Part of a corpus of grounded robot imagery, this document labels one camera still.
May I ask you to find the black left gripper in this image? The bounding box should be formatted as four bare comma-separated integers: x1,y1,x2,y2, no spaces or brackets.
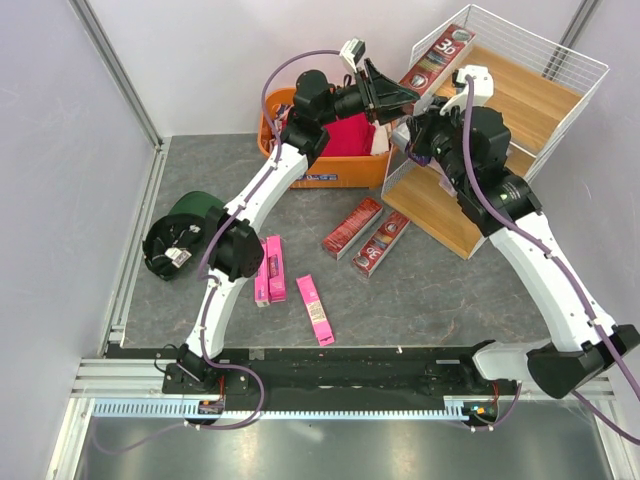
319,59,421,127

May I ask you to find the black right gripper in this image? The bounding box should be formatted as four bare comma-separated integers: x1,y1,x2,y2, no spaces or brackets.
408,95,473,192

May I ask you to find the red 3d toothpaste box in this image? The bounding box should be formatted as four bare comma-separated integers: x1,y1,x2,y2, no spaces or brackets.
400,23,476,96
352,211,411,278

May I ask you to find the dark red toothpaste box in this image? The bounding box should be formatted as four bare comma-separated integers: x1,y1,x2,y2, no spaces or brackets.
322,197,383,260

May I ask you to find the purple white toothpaste box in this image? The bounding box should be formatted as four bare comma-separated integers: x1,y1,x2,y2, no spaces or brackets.
391,123,411,151

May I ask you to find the silver toothpaste box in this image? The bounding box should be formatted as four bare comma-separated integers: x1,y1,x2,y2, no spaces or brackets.
439,174,457,197

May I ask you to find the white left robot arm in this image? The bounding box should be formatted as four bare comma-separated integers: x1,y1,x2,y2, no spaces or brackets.
184,59,420,393

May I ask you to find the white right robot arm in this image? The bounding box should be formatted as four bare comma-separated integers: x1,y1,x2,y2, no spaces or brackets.
404,97,639,399

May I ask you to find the cream patterned cloth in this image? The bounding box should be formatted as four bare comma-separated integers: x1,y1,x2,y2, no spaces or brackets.
370,125,390,156

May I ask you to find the red folded cloth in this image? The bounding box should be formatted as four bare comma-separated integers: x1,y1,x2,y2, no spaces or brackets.
322,113,376,157

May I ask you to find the orange plastic basket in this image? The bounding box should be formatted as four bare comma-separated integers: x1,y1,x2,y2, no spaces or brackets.
257,87,390,189

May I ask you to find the pink toothpaste box middle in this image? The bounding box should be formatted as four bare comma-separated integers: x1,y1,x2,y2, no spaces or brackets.
267,235,287,303

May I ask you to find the pink toothpaste box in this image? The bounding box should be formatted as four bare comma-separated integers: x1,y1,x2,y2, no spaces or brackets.
254,239,270,308
267,235,287,303

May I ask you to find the pink toothpaste box angled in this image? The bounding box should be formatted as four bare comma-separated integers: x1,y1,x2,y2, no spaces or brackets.
296,275,335,346

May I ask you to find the pink toothpaste box left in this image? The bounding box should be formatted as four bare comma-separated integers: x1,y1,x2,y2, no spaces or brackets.
254,239,270,308

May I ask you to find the green black cap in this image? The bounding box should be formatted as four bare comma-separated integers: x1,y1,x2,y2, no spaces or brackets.
142,191,225,281

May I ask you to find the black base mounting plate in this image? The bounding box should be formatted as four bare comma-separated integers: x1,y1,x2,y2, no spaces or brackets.
162,345,516,397

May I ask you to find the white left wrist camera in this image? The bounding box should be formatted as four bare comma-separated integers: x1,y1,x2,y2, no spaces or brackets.
339,37,366,73

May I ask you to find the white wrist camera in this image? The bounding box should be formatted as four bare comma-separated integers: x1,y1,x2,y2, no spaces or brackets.
440,64,494,115
339,37,366,73

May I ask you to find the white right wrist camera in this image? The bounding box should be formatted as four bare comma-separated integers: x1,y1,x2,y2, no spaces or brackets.
440,64,494,115

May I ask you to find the white wire wooden shelf rack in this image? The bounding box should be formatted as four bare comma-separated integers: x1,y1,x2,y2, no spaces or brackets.
381,4,609,259

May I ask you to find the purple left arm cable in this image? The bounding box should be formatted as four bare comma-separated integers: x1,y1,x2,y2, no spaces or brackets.
90,48,346,454

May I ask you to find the aluminium frame rail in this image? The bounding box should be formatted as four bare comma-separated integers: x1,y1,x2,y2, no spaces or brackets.
69,0,164,150

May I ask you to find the blue slotted cable duct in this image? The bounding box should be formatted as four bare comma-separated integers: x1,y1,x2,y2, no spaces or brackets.
92,398,474,421

